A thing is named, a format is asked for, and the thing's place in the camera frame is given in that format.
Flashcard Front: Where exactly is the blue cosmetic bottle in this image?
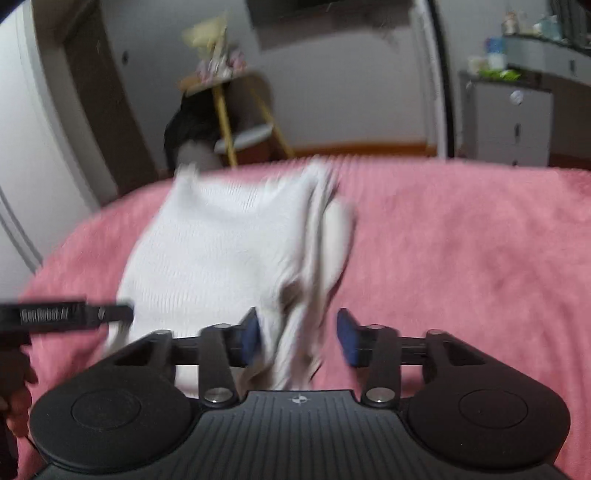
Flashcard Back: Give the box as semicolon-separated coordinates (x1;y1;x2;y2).
538;16;562;40

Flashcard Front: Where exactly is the person's left hand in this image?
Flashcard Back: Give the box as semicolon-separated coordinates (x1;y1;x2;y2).
0;344;39;437

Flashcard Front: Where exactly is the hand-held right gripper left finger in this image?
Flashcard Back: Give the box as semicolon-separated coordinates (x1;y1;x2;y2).
113;306;263;409

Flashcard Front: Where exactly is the black garment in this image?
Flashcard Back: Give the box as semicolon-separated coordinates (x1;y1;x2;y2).
164;92;222;171

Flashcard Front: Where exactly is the white ribbed knit sweater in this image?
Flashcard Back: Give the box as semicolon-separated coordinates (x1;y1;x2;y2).
104;159;359;398

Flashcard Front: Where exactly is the black tangled cable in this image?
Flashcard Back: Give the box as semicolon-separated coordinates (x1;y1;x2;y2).
374;18;402;48

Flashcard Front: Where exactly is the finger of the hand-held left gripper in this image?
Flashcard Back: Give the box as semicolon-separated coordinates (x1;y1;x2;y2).
87;303;136;326

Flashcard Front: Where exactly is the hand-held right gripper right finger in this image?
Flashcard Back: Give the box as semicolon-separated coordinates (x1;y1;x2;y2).
336;307;481;409

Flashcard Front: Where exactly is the round wooden side table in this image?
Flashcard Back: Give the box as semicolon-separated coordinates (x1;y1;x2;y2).
179;69;296;168

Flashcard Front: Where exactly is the brown wooden door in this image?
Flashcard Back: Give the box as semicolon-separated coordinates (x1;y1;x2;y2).
62;0;160;197

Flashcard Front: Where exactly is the white tower fan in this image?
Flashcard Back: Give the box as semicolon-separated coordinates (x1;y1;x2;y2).
409;0;462;160

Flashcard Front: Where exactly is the round black-framed mirror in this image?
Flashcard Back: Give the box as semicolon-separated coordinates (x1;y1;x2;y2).
551;0;591;44

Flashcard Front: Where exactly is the cream paper flower bouquet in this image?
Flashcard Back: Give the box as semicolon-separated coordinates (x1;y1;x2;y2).
182;16;230;75

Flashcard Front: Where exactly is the white panelled door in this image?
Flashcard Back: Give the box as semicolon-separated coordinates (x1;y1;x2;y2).
0;9;116;287

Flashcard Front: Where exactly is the grey drawer cabinet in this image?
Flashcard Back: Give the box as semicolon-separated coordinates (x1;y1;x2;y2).
459;71;555;168

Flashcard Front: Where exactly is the grey dressing table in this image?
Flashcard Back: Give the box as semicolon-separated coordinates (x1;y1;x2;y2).
501;32;591;160

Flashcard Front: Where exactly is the black wall television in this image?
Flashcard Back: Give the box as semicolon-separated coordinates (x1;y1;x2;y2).
245;0;417;26

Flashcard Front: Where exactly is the blue and white box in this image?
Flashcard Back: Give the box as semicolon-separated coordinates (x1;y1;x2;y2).
486;37;506;70

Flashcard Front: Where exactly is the pink plush blanket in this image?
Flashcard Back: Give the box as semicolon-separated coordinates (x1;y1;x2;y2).
0;154;591;480

